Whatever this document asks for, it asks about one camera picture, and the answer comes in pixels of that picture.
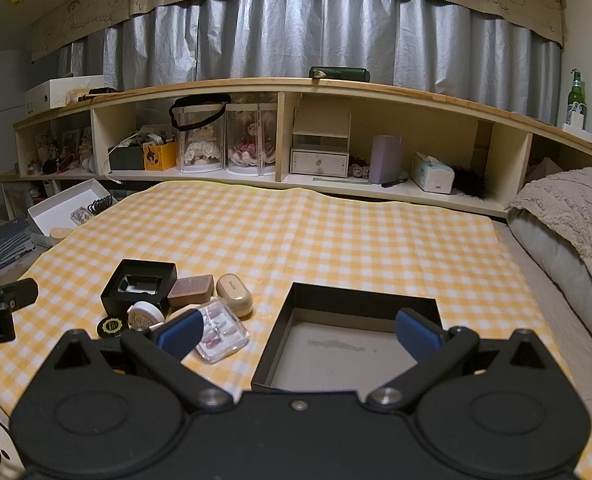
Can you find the white round device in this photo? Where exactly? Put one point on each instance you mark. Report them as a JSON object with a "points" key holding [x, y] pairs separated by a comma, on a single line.
{"points": [[144, 316]]}

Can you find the small pink box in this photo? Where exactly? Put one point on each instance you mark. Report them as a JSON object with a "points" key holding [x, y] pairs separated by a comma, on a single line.
{"points": [[191, 290]]}

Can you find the yellow printed box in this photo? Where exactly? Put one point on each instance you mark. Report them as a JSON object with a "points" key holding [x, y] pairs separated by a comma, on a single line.
{"points": [[159, 155]]}

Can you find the black round tin gold emblem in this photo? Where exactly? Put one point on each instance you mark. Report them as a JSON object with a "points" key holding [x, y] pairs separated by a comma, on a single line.
{"points": [[110, 326]]}

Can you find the clear press-on nail box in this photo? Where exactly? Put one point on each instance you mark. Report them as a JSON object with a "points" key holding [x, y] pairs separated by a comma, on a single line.
{"points": [[223, 332]]}

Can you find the clear doll case pink dress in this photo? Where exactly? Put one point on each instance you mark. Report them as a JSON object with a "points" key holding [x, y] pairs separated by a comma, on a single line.
{"points": [[250, 142]]}

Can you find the tissue pack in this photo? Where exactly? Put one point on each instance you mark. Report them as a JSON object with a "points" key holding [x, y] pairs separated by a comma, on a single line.
{"points": [[432, 174]]}

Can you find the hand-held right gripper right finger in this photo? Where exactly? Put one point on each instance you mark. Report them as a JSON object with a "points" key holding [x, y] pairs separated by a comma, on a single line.
{"points": [[418, 336]]}

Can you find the white cardboard box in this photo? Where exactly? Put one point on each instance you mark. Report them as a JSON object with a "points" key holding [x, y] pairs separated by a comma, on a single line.
{"points": [[60, 91]]}

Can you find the green glass bottle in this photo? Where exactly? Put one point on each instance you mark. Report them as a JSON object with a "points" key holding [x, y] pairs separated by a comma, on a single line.
{"points": [[575, 95]]}

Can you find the grey curtain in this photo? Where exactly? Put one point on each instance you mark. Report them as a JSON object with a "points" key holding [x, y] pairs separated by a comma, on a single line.
{"points": [[326, 35]]}

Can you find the blue striped cloth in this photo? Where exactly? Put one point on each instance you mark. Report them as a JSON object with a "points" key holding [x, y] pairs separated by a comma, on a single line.
{"points": [[3, 247]]}

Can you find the framed picture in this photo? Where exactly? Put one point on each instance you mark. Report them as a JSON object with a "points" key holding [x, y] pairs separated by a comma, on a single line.
{"points": [[45, 144], [70, 144]]}

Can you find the dark green cylindrical case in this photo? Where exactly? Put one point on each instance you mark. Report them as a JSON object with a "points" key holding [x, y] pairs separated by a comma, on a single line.
{"points": [[340, 74]]}

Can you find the black hair claw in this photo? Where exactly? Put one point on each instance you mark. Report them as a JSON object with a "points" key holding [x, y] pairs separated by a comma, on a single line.
{"points": [[99, 205]]}

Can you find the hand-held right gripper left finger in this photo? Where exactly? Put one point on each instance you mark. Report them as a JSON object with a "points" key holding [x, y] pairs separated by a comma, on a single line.
{"points": [[180, 336]]}

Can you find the dark green box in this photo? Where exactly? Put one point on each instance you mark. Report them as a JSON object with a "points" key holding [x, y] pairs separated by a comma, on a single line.
{"points": [[125, 157]]}

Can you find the long wooden shelf unit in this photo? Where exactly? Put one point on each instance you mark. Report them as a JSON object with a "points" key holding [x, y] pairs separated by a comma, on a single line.
{"points": [[286, 85]]}

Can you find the small black box with insert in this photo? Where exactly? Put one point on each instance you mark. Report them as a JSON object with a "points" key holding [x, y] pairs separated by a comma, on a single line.
{"points": [[138, 285]]}

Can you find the grey fluffy blanket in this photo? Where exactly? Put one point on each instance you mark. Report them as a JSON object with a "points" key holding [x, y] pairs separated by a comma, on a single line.
{"points": [[571, 210]]}

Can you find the white charger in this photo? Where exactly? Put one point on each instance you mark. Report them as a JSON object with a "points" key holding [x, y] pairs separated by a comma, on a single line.
{"points": [[575, 117]]}

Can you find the black feather duster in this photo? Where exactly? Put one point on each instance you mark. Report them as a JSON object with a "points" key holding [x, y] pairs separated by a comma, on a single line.
{"points": [[476, 184]]}

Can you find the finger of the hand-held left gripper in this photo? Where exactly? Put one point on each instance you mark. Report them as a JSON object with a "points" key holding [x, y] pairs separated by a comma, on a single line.
{"points": [[21, 292]]}

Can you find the beige earbud case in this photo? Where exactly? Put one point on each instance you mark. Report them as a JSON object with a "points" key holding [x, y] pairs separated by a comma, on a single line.
{"points": [[234, 294]]}

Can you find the large shallow black tray box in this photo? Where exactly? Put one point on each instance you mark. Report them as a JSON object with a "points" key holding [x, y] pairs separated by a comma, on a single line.
{"points": [[336, 345]]}

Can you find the yellow checkered cloth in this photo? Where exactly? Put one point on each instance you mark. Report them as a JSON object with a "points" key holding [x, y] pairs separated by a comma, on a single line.
{"points": [[296, 240]]}

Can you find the small clear case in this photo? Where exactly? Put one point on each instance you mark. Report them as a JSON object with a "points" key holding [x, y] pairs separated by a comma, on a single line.
{"points": [[81, 216]]}

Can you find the small wooden drawer organizer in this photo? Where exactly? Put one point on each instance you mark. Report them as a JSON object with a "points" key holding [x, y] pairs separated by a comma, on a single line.
{"points": [[320, 152]]}

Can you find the black pen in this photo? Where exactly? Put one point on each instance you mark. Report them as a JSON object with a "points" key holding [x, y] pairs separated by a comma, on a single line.
{"points": [[395, 180]]}

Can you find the open white box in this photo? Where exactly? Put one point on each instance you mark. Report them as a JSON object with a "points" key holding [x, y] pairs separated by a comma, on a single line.
{"points": [[55, 210]]}

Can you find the grey pillow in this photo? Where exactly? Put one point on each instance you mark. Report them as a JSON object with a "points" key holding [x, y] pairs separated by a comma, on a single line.
{"points": [[551, 260]]}

